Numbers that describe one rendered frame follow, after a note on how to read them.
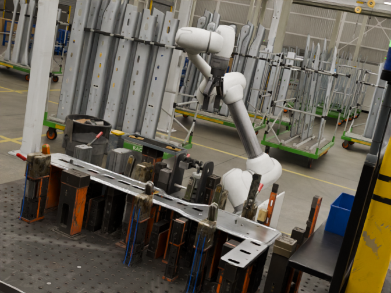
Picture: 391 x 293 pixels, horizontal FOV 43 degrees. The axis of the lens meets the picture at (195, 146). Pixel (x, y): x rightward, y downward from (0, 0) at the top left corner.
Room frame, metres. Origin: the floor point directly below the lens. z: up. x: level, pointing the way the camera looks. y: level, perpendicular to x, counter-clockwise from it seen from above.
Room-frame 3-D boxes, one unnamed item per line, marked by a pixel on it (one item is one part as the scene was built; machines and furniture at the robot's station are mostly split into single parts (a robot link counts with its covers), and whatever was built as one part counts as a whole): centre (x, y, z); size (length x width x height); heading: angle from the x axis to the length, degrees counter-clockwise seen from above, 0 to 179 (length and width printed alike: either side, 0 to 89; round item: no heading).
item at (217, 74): (2.57, -0.04, 1.62); 0.08 x 0.07 x 0.09; 155
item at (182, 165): (2.53, -0.01, 0.94); 0.18 x 0.13 x 0.49; 65
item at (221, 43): (2.56, -0.03, 1.80); 0.13 x 0.11 x 0.16; 95
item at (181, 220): (2.12, -0.01, 0.84); 0.11 x 0.08 x 0.29; 155
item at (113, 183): (2.39, 0.19, 1.00); 1.38 x 0.22 x 0.02; 65
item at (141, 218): (2.20, 0.19, 0.87); 0.12 x 0.09 x 0.35; 155
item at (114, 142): (2.90, 0.47, 0.92); 0.08 x 0.08 x 0.44; 65
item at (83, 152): (2.79, 0.63, 0.88); 0.11 x 0.10 x 0.36; 155
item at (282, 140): (9.16, -1.90, 0.88); 1.91 x 1.00 x 1.76; 158
